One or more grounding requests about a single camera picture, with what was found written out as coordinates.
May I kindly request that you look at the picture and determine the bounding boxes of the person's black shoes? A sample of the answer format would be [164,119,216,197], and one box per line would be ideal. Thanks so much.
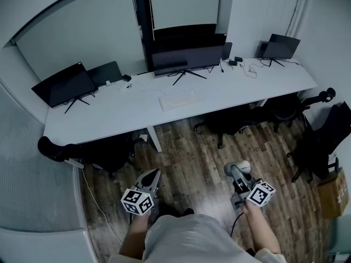
[156,204,195,220]

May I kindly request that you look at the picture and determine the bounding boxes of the wide black curved monitor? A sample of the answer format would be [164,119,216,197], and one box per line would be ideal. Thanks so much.
[150,33,228,87]

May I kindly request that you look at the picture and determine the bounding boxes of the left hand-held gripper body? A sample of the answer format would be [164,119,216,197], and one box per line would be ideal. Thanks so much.
[120,171,162,218]

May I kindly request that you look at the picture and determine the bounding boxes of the black monitor on V stand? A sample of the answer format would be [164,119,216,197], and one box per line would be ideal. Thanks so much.
[31,61,99,115]

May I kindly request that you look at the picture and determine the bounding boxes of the white keyboard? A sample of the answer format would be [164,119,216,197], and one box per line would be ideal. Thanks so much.
[158,88,205,112]

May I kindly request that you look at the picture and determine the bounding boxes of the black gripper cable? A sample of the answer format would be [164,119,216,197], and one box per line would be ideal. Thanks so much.
[229,211,245,237]

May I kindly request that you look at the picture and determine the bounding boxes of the brown cardboard box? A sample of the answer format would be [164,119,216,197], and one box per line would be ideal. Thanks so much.
[317,167,350,219]

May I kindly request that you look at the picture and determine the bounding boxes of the black desk cable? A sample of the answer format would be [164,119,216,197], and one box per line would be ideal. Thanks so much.
[242,58,275,79]

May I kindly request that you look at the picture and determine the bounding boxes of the white power strip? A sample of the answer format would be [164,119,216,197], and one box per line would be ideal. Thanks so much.
[64,157,84,170]

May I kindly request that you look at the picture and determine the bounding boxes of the person's light shirt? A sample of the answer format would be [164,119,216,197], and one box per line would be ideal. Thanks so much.
[109,214,287,263]

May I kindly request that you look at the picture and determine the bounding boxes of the white projection board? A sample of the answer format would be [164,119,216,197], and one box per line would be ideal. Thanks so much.
[148,0,222,30]

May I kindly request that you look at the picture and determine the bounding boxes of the black flat panel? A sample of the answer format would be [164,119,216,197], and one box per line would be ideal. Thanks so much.
[87,61,123,88]

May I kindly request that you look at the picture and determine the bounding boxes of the black upright speaker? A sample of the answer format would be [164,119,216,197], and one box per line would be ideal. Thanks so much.
[220,42,234,61]

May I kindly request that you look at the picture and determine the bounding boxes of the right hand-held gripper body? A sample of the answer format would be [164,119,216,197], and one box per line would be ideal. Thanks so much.
[229,174,276,209]

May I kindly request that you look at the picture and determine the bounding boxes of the person's left forearm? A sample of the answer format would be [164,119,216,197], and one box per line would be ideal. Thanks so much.
[118,209,153,257]

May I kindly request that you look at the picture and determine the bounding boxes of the black office chair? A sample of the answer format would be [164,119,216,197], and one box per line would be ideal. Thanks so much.
[37,131,143,181]
[267,87,337,133]
[193,108,268,150]
[286,101,351,184]

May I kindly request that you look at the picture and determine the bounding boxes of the small black monitor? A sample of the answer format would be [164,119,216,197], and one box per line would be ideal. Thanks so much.
[259,33,302,68]

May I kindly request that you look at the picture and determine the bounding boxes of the grey white mouse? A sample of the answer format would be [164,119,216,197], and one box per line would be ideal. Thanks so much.
[224,159,252,178]

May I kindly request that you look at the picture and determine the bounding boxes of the white desk leg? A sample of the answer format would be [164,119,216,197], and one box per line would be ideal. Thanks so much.
[146,125,163,153]

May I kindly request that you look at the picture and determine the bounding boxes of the white floor cable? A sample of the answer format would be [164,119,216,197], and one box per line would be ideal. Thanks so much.
[81,167,123,245]

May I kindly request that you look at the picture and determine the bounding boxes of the person's right forearm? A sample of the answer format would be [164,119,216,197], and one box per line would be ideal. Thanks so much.
[242,201,282,255]

